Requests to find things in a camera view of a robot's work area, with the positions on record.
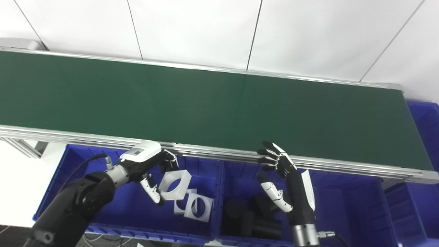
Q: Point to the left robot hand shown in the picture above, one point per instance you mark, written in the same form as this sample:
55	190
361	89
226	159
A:
140	161

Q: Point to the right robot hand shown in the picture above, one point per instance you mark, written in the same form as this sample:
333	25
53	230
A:
298	195

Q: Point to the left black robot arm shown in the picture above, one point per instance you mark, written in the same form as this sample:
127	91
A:
79	202

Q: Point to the black bar part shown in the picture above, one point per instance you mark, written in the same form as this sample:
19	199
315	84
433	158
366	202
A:
267	230

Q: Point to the blue bin with white parts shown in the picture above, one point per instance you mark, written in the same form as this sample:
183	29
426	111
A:
127	209

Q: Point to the blue bin with black parts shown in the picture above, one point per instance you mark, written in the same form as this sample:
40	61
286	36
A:
349	212

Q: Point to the black block part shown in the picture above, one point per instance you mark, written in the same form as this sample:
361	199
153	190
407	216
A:
247	224

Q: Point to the black cylinder part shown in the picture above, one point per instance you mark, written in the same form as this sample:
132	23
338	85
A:
235	207

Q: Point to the green conveyor belt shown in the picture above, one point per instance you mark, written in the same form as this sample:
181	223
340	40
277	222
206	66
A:
205	106

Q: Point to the aluminium conveyor leg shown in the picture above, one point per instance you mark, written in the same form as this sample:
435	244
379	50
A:
24	147

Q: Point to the empty blue bin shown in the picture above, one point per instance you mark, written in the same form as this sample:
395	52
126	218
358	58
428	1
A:
422	206

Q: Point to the grey conveyor motor housing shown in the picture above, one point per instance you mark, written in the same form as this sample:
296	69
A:
20	44

